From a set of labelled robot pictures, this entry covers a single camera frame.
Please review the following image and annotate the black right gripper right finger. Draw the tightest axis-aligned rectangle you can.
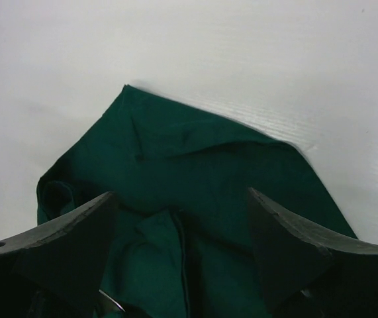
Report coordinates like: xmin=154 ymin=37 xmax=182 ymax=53
xmin=248 ymin=188 xmax=378 ymax=317

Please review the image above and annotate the stainless steel instrument tray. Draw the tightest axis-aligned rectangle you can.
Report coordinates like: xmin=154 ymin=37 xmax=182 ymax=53
xmin=98 ymin=290 xmax=125 ymax=315

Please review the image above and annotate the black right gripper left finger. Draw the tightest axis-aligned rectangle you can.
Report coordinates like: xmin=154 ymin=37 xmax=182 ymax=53
xmin=0 ymin=192 xmax=118 ymax=317

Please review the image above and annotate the dark green surgical drape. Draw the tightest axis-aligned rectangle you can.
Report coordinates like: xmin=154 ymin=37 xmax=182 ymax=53
xmin=36 ymin=85 xmax=354 ymax=317

